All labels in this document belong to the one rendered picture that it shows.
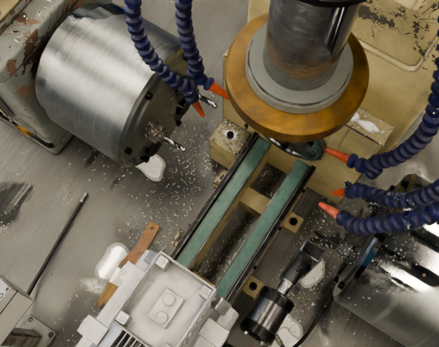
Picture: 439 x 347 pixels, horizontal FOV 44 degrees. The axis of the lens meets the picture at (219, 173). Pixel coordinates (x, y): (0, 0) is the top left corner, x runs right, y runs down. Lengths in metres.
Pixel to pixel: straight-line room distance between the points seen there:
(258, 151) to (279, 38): 0.53
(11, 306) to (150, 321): 0.23
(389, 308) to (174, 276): 0.32
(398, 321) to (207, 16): 0.85
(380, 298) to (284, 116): 0.33
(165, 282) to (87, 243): 0.39
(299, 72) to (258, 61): 0.07
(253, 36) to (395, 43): 0.28
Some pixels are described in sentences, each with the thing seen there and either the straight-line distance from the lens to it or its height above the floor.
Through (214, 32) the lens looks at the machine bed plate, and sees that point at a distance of 1.35.
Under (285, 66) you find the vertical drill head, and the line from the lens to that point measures 0.61.
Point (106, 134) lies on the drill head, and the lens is 0.92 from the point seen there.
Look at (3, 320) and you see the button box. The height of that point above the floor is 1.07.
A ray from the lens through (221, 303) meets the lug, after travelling 0.84.
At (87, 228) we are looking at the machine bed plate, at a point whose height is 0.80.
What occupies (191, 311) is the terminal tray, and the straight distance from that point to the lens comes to 0.82.
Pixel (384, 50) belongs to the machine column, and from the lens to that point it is 0.91.
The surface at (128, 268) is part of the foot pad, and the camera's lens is 0.87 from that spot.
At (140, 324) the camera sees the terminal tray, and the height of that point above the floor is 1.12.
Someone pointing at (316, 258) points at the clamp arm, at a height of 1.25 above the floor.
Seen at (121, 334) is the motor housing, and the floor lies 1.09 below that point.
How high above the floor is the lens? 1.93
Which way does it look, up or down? 71 degrees down
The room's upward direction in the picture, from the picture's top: 1 degrees counter-clockwise
